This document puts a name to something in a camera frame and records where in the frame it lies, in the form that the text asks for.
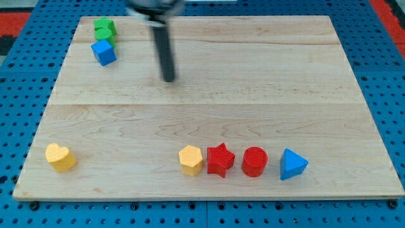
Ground green star block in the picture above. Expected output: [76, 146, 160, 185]
[93, 16, 117, 36]

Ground red star block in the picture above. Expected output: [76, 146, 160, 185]
[207, 142, 235, 178]

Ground blue cube block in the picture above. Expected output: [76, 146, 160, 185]
[91, 39, 116, 66]

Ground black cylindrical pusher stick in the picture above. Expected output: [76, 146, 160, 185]
[152, 24, 176, 82]

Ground green cylinder block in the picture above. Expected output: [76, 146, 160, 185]
[94, 28, 116, 48]

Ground red cylinder block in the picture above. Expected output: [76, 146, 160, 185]
[242, 147, 268, 177]

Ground yellow heart block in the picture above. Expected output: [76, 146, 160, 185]
[45, 143, 77, 172]

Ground light wooden board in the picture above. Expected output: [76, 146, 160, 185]
[13, 16, 404, 202]

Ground blue triangle block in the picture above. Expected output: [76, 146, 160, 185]
[280, 148, 309, 181]

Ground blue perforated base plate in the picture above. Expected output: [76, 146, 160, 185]
[1, 0, 404, 227]

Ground yellow hexagon block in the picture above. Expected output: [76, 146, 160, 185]
[178, 145, 203, 176]

